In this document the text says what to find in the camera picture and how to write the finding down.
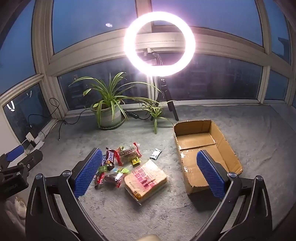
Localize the large spider plant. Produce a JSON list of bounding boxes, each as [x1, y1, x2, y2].
[[69, 72, 162, 128]]

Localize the green pot saucer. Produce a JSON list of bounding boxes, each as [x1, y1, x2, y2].
[[98, 115, 125, 129]]

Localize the cardboard box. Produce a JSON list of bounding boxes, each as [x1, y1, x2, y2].
[[173, 120, 243, 194]]

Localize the white power strip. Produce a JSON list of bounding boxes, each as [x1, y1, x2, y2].
[[23, 131, 45, 154]]

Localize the small spider plant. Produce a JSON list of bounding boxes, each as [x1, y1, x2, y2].
[[141, 99, 176, 135]]

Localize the clear red-edged brown snack packet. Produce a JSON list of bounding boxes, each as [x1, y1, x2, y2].
[[94, 172, 125, 189], [115, 142, 142, 166]]

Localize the large sliced bread packet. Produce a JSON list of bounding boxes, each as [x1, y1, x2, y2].
[[124, 159, 167, 204]]

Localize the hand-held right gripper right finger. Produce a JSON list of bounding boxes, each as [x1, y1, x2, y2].
[[196, 149, 272, 241]]

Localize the person's left hand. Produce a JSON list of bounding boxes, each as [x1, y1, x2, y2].
[[5, 197, 26, 219]]

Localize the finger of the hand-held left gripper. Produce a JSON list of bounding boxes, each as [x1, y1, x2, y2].
[[0, 146, 25, 172], [7, 149, 43, 179]]

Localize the green plant pot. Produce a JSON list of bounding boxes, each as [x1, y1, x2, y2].
[[91, 101, 122, 127]]

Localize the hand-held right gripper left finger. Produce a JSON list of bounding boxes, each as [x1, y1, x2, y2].
[[25, 148, 107, 241]]

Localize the black cable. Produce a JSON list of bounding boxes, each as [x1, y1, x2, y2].
[[49, 98, 95, 141]]

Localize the brown chocolate bar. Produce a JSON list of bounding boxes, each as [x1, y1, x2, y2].
[[105, 148, 116, 168]]

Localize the grey carpet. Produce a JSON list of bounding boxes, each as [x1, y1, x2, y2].
[[0, 102, 296, 241]]

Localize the black phone mount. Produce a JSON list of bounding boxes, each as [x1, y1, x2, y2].
[[141, 47, 163, 66]]

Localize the white ring light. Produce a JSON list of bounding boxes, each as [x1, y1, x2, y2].
[[124, 11, 196, 77]]

